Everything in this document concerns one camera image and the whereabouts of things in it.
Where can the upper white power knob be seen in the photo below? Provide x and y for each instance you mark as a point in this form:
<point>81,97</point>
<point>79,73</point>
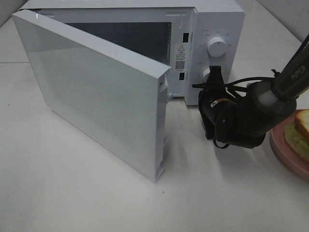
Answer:
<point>216,46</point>

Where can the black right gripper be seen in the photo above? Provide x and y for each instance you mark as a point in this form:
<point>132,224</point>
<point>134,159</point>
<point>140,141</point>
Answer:
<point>217,108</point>

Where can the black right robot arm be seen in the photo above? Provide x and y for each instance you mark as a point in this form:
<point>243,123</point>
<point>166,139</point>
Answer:
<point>240,113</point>

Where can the lower white timer knob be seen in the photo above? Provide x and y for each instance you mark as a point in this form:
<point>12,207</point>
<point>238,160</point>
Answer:
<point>205,75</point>

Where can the toast sandwich with lettuce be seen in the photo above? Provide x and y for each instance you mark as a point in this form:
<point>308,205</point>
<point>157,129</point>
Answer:
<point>299,128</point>

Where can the white microwave door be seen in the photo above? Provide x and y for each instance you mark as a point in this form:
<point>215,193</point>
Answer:
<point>114,95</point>

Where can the white microwave oven body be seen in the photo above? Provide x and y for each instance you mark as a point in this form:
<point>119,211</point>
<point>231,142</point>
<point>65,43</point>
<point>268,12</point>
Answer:
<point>172,32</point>

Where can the pink round plate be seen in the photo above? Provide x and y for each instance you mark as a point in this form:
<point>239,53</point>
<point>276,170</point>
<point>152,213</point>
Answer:
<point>283,151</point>

